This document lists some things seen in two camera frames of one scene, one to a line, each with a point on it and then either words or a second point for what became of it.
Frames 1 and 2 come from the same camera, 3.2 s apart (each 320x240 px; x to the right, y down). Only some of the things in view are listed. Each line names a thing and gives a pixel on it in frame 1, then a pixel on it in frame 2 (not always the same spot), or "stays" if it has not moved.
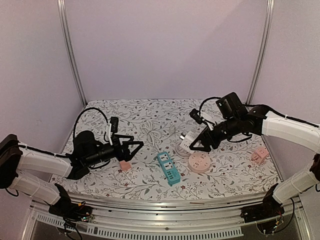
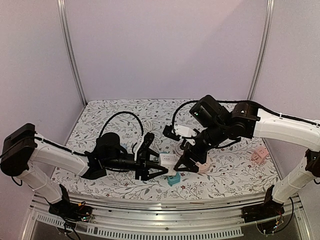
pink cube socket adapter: (259, 155) stays
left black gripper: (125, 155) -> (140, 170)
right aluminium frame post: (262, 53) stays
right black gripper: (211, 134) -> (194, 152)
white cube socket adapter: (190, 136) -> (168, 161)
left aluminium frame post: (65, 34) stays
